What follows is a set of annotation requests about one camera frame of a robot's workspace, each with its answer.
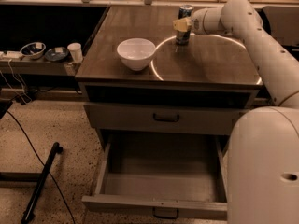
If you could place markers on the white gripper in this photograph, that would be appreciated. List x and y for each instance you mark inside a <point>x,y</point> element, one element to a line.
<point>196,22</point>

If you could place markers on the redbull can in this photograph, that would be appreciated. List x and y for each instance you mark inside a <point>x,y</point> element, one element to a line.
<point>182,38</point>

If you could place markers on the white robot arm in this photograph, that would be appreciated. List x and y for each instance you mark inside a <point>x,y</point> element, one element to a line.
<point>263,154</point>

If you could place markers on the grey drawer cabinet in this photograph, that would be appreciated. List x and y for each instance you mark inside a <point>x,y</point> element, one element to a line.
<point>209,72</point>

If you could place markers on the closed grey upper drawer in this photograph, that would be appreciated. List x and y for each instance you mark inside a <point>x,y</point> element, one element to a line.
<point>163,119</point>

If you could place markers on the open grey drawer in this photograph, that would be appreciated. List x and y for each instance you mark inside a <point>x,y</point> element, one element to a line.
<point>164,175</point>

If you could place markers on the white bowl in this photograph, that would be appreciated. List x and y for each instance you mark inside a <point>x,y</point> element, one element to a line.
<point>136,53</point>

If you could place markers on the dark chair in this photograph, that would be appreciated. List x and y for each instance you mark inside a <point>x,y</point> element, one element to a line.
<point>283,23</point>

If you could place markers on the white paper cup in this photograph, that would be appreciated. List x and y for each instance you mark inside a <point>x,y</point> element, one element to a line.
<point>76,52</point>

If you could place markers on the grey side shelf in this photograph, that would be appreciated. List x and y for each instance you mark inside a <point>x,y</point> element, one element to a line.
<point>39,67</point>

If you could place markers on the patterned small bowl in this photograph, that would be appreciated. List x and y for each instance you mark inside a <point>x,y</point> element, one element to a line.
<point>33,51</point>

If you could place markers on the white power strip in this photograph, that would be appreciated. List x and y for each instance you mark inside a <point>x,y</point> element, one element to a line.
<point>6,55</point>

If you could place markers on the black stand leg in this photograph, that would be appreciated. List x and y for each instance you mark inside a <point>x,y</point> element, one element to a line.
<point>28,214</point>

